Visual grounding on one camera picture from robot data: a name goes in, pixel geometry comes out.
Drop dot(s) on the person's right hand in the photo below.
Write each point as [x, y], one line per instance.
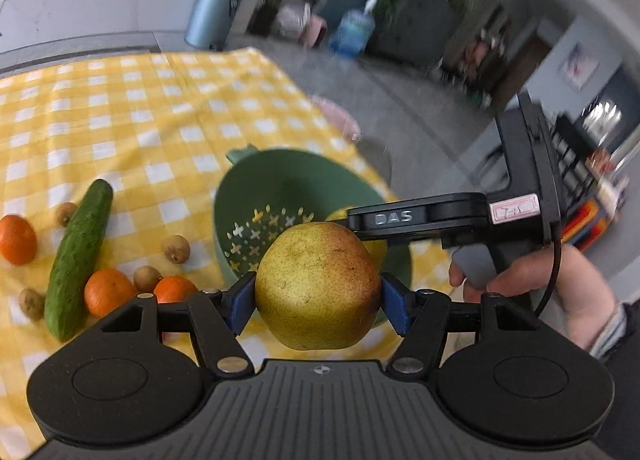
[575, 285]

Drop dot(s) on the cluttered shelf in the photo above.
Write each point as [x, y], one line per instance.
[487, 60]

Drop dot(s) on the yellow checked tablecloth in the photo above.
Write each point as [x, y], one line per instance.
[150, 130]

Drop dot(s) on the yellow-green pear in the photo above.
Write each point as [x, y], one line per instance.
[315, 285]

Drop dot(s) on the green colander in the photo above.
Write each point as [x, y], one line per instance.
[280, 180]

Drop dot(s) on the black shelf rack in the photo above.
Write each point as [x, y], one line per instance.
[575, 140]

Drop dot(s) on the blue water bottle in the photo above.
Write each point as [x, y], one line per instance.
[352, 32]

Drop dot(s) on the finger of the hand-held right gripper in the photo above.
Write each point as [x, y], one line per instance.
[430, 215]

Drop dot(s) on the grey-blue trash can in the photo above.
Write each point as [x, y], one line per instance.
[215, 12]

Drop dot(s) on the brown kiwi right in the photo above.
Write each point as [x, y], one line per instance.
[177, 249]

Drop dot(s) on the green cucumber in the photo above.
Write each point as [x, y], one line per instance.
[77, 260]

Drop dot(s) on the orange mandarin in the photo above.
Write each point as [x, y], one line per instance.
[17, 240]
[109, 292]
[175, 289]

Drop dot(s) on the white marble counter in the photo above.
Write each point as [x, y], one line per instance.
[100, 5]

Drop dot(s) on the brown kiwi bottom left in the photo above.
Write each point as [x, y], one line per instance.
[31, 303]

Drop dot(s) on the dark grey cabinet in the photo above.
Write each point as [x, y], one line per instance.
[415, 25]

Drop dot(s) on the white plastic bag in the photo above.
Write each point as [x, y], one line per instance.
[290, 20]

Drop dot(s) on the yellow lemon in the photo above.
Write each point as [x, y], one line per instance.
[374, 247]

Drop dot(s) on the brown kiwi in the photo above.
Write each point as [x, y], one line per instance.
[31, 303]
[177, 249]
[66, 214]

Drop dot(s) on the brown kiwi top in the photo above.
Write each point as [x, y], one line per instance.
[66, 214]

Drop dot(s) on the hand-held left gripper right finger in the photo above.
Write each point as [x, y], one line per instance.
[396, 302]

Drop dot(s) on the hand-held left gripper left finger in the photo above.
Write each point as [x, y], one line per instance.
[241, 302]

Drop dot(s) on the framed wall picture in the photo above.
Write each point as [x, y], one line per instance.
[580, 65]

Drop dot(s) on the small pink stool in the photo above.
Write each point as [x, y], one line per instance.
[315, 32]

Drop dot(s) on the round pink stool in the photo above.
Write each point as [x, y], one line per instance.
[337, 115]

